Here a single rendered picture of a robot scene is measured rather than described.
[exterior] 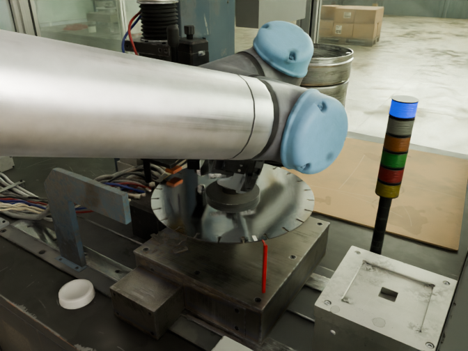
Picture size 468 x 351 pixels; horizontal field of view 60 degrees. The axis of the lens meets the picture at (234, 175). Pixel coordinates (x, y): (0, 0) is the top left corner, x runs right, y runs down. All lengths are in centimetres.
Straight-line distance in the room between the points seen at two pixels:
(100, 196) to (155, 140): 53
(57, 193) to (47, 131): 68
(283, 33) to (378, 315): 43
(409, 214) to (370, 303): 58
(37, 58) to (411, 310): 61
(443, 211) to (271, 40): 90
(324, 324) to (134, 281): 37
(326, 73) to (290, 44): 88
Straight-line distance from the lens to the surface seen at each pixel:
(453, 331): 52
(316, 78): 139
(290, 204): 81
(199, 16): 100
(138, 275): 85
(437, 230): 120
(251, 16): 107
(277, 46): 51
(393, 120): 78
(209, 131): 31
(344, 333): 69
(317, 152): 37
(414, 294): 74
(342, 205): 122
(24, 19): 184
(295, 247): 86
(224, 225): 74
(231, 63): 50
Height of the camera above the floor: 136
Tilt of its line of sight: 27 degrees down
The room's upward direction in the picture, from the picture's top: straight up
